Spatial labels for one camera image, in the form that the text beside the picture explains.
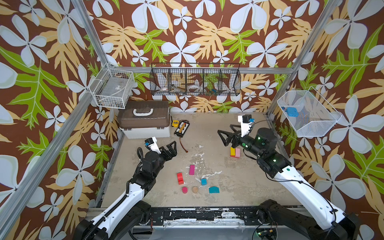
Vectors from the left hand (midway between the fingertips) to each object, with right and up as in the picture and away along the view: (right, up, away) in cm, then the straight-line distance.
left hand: (169, 142), depth 79 cm
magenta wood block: (+12, -18, +12) cm, 25 cm away
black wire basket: (+14, +40, +19) cm, 47 cm away
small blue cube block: (+19, -24, +7) cm, 32 cm away
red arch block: (+5, -22, +8) cm, 24 cm away
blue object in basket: (+71, +18, +7) cm, 74 cm away
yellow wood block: (+38, -7, +16) cm, 42 cm away
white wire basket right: (+78, +16, +3) cm, 79 cm away
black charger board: (+5, +7, +29) cm, 31 cm away
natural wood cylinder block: (+14, -26, +2) cm, 29 cm away
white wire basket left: (-34, +31, +8) cm, 47 cm away
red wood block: (+38, -10, +16) cm, 43 cm away
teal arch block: (+25, -28, +6) cm, 38 cm away
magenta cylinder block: (+8, -27, +3) cm, 28 cm away
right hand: (+27, +7, -11) cm, 30 cm away
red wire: (+4, -1, +25) cm, 26 cm away
